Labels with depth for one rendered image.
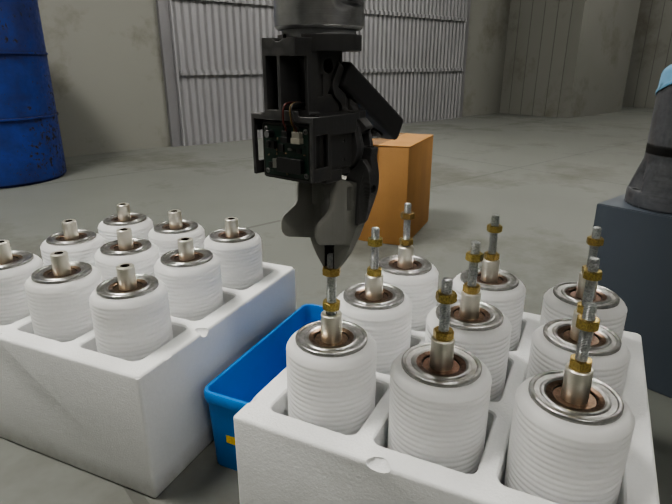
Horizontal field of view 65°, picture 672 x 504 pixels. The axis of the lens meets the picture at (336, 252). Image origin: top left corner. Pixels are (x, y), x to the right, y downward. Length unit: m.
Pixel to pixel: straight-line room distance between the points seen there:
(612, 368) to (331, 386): 0.28
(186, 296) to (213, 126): 3.10
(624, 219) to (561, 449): 0.57
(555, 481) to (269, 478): 0.28
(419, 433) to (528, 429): 0.10
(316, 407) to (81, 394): 0.33
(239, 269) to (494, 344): 0.44
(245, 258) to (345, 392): 0.39
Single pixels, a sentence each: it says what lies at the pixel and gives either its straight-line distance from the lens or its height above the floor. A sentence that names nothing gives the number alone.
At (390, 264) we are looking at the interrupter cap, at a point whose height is 0.25.
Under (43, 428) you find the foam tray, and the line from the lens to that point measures 0.87.
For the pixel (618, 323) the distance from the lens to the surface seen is 0.71.
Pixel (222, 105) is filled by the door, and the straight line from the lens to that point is 3.86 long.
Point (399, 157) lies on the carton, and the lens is 1.56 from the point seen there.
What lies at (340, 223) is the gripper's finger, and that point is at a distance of 0.49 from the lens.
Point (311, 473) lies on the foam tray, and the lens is 0.56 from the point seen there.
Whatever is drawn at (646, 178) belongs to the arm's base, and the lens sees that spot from 1.00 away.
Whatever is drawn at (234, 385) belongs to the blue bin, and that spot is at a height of 0.09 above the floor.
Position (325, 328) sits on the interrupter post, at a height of 0.27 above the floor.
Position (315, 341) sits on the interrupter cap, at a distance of 0.56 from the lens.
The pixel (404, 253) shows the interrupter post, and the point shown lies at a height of 0.27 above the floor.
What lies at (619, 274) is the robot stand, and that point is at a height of 0.19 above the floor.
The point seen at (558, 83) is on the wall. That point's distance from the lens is 6.03.
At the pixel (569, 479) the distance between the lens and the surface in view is 0.51.
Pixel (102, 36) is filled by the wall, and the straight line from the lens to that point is 3.61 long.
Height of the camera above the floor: 0.52
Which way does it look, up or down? 20 degrees down
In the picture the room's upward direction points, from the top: straight up
